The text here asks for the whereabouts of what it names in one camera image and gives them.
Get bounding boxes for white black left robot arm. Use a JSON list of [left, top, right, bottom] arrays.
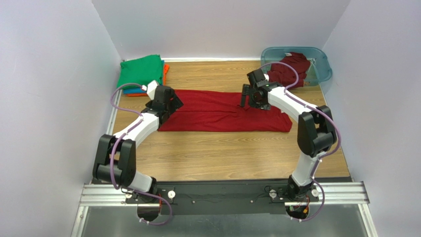
[[92, 81, 183, 203]]

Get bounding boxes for blue folded t shirt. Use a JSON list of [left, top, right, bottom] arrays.
[[123, 60, 165, 95]]

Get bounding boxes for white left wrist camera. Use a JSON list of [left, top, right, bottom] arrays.
[[141, 80, 160, 100]]

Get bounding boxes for dark red t shirt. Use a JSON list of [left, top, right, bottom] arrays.
[[267, 52, 311, 89]]

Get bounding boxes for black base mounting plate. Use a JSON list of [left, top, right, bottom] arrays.
[[125, 179, 322, 215]]

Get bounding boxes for orange folded t shirt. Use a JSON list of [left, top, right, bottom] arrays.
[[125, 64, 170, 97]]

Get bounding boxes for teal plastic bin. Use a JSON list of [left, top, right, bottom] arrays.
[[260, 46, 333, 88]]

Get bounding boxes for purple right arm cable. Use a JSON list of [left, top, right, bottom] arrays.
[[259, 62, 342, 223]]

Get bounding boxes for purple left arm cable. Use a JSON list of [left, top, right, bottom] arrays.
[[109, 82, 172, 227]]

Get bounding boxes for green folded t shirt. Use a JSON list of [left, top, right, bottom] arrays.
[[116, 54, 164, 88]]

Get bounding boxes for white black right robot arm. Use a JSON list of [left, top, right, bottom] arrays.
[[240, 69, 337, 200]]

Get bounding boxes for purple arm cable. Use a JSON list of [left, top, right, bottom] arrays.
[[259, 62, 342, 223], [109, 82, 172, 227]]

